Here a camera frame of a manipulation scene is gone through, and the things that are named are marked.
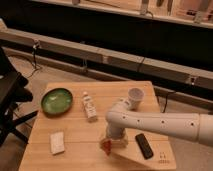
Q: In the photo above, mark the red pepper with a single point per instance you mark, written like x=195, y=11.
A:
x=106, y=146

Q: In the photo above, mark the white paper cup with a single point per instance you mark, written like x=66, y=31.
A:
x=135, y=96

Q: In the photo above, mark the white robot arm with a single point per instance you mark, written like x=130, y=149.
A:
x=193, y=127

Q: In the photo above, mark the black chair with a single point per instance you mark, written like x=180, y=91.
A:
x=12, y=90

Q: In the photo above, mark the white squeeze bottle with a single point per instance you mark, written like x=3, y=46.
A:
x=89, y=107

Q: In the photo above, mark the black remote control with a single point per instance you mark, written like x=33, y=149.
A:
x=144, y=146

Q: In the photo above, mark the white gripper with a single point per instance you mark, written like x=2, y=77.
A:
x=117, y=134

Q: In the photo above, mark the green bowl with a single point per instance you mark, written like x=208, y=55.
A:
x=56, y=101

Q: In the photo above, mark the white sponge block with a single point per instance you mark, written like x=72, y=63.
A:
x=57, y=143

